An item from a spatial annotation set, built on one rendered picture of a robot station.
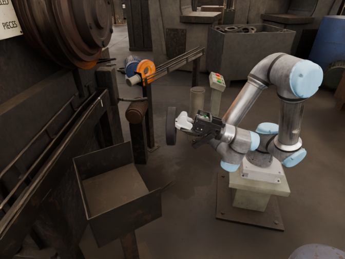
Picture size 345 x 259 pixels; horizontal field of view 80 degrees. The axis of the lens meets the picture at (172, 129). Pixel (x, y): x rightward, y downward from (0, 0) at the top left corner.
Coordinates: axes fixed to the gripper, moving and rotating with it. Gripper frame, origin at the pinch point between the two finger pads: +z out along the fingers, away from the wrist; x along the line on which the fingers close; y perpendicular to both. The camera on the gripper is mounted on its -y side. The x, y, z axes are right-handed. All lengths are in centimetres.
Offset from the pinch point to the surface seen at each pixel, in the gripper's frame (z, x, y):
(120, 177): 13.1, 17.6, -18.9
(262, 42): -99, -234, 9
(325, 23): -187, -283, 53
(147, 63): 24, -76, -8
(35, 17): 55, -5, 22
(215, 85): -29, -83, -10
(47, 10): 51, -5, 25
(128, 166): 11.8, 11.9, -18.3
